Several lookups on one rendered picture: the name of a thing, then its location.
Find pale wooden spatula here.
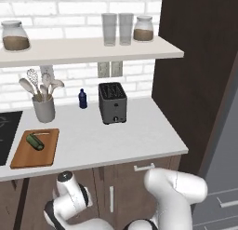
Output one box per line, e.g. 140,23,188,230
41,72,53,99

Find pale slotted spoon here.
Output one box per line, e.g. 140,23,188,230
47,78,66,98

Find brown drawer front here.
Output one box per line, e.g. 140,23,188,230
114,155,182,179

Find dark grey toaster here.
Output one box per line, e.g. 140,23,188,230
98,81,128,126

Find grey utensil pot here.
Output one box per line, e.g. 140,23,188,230
32,95,57,124

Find pale wooden spoon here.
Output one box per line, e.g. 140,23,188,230
18,77,37,100

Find black hob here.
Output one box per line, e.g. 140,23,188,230
0,110,24,167

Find grey fridge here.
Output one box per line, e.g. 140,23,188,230
191,52,238,230

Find small glass jar brown contents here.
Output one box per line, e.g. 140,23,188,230
132,15,155,43

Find clear drinking glass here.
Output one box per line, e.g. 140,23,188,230
100,12,118,47
118,12,135,47

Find dark blue bottle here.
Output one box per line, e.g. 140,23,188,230
77,88,88,110

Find large glass jar brown contents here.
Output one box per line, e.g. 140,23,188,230
0,20,32,52

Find dark brown tall cupboard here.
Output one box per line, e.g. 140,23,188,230
151,0,238,180

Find wooden cutting board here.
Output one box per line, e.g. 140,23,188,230
9,128,60,170

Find grey wall outlet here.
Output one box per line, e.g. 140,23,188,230
97,61,111,79
110,61,124,78

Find silver drawer handle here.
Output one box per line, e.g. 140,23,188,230
133,162,156,172

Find silver cupboard door handle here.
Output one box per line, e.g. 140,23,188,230
109,185,115,214

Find green cucumber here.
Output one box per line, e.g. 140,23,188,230
25,132,46,152

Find white wall shelf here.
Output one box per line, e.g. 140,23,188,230
0,34,185,68

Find brown cupboard door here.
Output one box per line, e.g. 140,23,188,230
20,168,100,230
92,164,162,230

